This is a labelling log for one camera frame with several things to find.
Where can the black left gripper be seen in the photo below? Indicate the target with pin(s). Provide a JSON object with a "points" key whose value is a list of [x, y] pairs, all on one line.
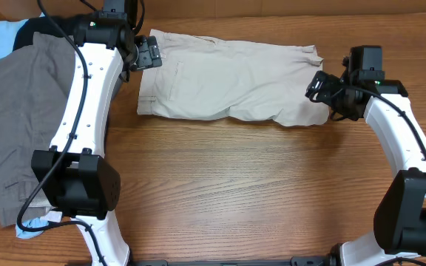
{"points": [[149, 55]]}

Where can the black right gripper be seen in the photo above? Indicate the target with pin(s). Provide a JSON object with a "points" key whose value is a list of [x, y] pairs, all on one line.
{"points": [[323, 95]]}

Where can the beige cotton shorts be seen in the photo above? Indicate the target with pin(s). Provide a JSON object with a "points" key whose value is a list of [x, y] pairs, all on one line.
{"points": [[206, 78]]}

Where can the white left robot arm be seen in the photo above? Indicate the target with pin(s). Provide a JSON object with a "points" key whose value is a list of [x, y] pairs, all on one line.
{"points": [[73, 173]]}

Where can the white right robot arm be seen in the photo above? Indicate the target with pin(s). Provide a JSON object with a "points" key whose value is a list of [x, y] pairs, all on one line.
{"points": [[399, 223]]}

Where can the black folded garment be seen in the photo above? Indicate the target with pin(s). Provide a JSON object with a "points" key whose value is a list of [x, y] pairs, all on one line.
{"points": [[39, 29]]}

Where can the grey folded shorts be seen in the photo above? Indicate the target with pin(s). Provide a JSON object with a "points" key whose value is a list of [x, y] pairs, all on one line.
{"points": [[28, 125]]}

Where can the light blue garment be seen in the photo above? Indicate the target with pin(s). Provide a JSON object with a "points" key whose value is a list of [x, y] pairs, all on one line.
{"points": [[8, 32]]}

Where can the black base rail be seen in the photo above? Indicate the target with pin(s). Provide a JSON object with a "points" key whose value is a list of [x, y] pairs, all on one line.
{"points": [[235, 262]]}

